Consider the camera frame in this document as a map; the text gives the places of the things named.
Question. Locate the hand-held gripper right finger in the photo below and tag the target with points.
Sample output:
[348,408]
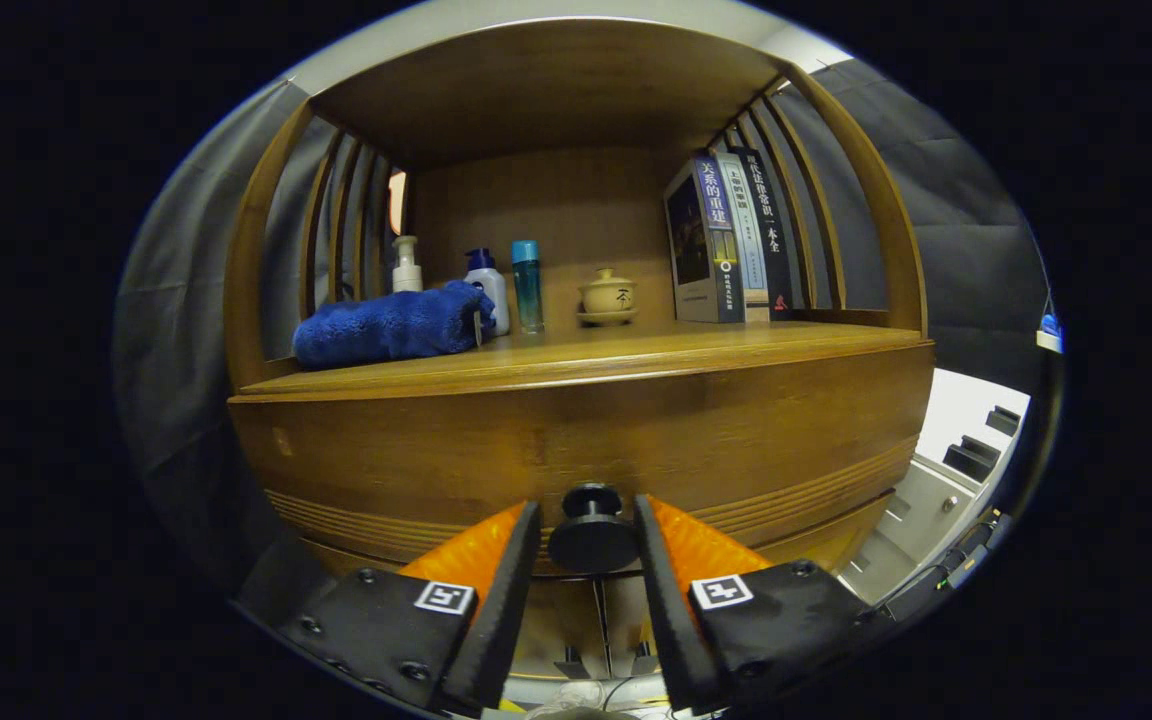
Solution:
[671,620]

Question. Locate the blue towel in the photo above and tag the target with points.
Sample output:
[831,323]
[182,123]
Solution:
[386,325]

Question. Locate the wooden drawer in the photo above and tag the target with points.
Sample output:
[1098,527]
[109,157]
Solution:
[536,440]

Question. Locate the white bottle with blue cap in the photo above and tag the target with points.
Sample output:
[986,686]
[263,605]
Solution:
[492,290]

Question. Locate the book with pale spine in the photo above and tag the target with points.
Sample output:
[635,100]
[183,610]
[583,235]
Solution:
[748,230]

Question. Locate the book with black spine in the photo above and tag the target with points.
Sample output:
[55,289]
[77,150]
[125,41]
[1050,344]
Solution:
[774,240]

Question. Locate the clear blue bottle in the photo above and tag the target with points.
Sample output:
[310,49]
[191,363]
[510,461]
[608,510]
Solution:
[528,285]

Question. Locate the wooden cabinet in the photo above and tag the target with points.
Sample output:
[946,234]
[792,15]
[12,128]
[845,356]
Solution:
[556,90]

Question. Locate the beige lidded tea cup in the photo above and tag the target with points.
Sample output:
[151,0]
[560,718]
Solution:
[608,298]

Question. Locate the white side cabinet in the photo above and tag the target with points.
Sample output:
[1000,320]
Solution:
[956,420]

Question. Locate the white pump bottle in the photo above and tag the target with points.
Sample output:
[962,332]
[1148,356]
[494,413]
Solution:
[407,272]

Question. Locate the wooden countertop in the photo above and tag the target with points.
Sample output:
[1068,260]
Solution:
[636,350]

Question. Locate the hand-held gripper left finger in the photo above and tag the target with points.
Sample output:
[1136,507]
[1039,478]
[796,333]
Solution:
[501,620]

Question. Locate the book with blue spine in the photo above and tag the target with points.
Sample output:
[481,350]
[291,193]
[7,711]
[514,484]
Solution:
[701,250]

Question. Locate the black drawer knob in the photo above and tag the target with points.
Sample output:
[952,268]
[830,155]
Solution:
[592,540]

